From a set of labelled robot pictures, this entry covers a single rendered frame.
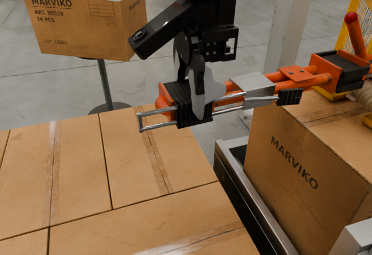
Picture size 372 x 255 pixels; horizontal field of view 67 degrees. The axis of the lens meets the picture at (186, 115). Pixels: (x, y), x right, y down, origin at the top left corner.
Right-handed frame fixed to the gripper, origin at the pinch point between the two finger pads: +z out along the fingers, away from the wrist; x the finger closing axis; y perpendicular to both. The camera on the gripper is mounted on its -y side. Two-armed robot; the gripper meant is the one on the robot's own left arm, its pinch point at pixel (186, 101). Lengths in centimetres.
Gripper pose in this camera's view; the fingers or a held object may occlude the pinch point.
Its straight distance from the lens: 51.1
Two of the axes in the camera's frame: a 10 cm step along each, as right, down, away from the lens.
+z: 0.0, 8.0, 5.9
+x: -3.5, -5.6, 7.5
